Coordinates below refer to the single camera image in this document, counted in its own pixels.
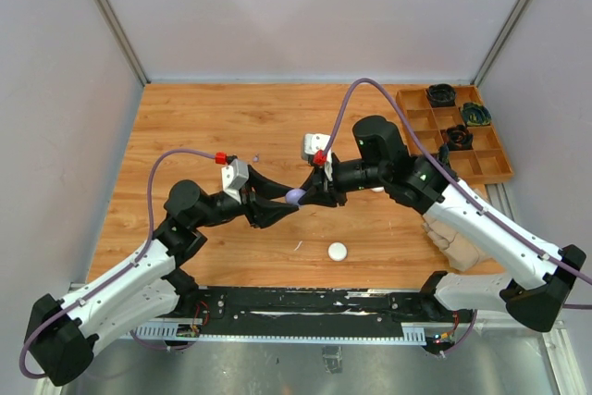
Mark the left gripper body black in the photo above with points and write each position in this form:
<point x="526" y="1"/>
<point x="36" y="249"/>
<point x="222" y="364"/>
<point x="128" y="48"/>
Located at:
<point x="247" y="193"/>

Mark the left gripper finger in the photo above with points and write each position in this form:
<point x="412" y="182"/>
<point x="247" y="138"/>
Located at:
<point x="267" y="213"/>
<point x="265" y="187"/>

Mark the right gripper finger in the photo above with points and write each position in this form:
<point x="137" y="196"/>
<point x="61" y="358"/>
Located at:
<point x="320" y="197"/>
<point x="309" y="186"/>

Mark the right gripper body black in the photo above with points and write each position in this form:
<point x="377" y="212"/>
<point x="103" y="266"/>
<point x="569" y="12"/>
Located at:
<point x="335" y="187"/>

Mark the purple earbud charging case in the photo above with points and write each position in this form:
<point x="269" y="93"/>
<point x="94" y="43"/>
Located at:
<point x="293" y="196"/>

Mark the white earbud charging case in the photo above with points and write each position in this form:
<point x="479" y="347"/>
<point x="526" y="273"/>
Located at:
<point x="337" y="251"/>

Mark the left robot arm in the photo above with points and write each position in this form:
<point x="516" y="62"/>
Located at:
<point x="65" y="334"/>

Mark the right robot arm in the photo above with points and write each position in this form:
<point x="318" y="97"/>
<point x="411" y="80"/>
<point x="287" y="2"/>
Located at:
<point x="538" y="276"/>

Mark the dark blue rolled sock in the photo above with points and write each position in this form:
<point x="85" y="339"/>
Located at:
<point x="444" y="155"/>

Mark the black orange rolled sock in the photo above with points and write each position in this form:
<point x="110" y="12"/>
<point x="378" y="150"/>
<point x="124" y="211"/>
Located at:
<point x="458" y="138"/>

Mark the beige cloth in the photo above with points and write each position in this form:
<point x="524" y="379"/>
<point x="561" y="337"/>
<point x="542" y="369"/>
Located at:
<point x="462" y="255"/>

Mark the wooden compartment tray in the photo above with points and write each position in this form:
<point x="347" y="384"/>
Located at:
<point x="453" y="124"/>

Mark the dark green rolled sock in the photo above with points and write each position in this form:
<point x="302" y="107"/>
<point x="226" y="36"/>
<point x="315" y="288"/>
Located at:
<point x="475" y="115"/>

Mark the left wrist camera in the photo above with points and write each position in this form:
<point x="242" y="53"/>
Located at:
<point x="234" y="179"/>

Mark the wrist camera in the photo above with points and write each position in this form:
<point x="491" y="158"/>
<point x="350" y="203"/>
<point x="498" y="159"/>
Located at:
<point x="234" y="179"/>
<point x="315" y="153"/>

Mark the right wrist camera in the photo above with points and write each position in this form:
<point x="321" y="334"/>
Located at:
<point x="315" y="153"/>

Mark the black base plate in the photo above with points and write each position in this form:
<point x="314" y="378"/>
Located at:
<point x="305" y="313"/>

